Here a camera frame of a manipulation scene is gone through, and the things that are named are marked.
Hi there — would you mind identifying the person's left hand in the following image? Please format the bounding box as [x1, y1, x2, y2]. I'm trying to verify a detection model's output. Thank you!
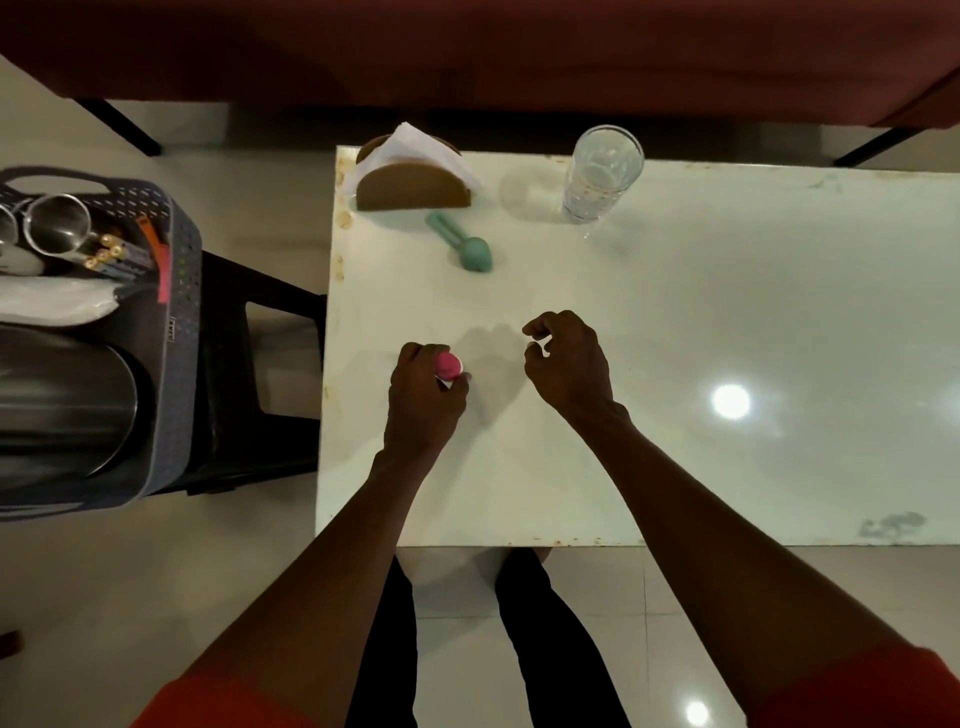
[382, 342, 472, 466]

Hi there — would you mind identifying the person's right hand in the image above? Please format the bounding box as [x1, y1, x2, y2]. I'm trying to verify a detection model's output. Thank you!
[521, 309, 631, 436]

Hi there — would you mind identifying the clear drinking glass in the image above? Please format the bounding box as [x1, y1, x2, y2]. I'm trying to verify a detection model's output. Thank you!
[562, 124, 646, 225]

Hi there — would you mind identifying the grey plastic basket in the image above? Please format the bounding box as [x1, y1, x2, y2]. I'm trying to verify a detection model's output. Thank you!
[0, 166, 204, 519]

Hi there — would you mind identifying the single white napkin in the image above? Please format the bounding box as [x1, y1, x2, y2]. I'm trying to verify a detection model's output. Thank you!
[341, 122, 485, 196]

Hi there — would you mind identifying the steel kettle with black handle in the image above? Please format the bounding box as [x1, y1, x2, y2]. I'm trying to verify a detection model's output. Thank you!
[0, 322, 145, 489]

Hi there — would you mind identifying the clear zip bag blue seal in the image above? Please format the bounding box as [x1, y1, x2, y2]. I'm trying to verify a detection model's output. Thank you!
[0, 275, 123, 329]

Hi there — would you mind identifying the metal utensil with loop handle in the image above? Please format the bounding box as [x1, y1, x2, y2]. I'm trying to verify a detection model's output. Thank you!
[20, 193, 93, 258]

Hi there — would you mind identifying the person's left forearm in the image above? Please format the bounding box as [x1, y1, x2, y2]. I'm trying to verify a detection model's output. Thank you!
[183, 446, 451, 728]

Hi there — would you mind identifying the person's right forearm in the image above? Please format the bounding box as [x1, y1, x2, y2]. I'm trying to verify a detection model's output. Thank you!
[584, 408, 913, 714]

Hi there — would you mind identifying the person's left leg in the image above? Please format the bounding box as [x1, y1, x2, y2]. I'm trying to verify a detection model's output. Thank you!
[344, 558, 419, 728]

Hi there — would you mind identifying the person's leg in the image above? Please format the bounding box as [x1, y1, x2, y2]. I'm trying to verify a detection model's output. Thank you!
[344, 558, 419, 728]
[494, 547, 631, 728]

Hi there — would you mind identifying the person's right leg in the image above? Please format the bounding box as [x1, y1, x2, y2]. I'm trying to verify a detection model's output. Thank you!
[494, 547, 631, 728]

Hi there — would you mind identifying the white table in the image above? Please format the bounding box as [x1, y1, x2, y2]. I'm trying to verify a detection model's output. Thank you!
[314, 146, 960, 549]

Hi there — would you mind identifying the teal plastic spoon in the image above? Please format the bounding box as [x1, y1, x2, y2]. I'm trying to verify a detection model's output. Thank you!
[425, 210, 494, 274]

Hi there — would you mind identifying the black stool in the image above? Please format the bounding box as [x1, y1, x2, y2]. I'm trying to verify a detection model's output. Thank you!
[161, 251, 328, 496]

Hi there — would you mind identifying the brown wooden napkin holder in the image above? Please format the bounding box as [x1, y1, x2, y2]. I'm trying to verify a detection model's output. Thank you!
[354, 133, 474, 213]

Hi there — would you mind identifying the red fabric sofa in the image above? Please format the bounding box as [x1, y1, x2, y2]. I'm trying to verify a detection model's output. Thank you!
[0, 0, 960, 168]

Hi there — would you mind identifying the red sweater sleeve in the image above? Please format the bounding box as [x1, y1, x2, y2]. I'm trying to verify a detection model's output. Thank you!
[131, 674, 316, 728]
[749, 644, 960, 728]

